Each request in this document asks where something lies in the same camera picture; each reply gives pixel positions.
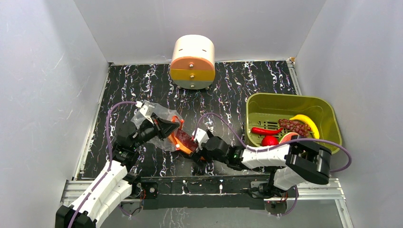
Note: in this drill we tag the clear zip top bag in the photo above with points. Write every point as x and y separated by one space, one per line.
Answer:
164 113

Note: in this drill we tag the toy watermelon slice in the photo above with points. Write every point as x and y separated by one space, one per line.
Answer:
287 137

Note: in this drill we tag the purple toy grape bunch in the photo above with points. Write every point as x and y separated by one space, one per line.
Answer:
295 126

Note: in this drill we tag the red toy apple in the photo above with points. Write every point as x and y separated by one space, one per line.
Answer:
269 140

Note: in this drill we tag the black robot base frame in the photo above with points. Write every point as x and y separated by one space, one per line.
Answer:
228 191

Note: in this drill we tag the olive green plastic basket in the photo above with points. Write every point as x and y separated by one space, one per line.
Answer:
310 116

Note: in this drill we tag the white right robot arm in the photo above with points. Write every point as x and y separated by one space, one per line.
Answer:
296 161

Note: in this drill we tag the yellow toy banana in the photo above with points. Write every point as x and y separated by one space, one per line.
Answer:
306 120

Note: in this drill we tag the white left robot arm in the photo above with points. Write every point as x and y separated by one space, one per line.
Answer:
115 183

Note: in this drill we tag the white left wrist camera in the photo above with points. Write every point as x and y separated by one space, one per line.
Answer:
145 110

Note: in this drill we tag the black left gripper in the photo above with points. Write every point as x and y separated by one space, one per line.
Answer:
163 127

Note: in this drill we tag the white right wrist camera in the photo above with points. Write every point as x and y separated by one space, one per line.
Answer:
200 136

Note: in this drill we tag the round pastel drawer cabinet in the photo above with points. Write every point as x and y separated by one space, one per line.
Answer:
193 62

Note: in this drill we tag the red toy chili pepper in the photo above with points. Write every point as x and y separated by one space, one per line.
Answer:
265 132

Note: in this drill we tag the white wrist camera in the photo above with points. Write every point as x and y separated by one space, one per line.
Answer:
145 110
200 136

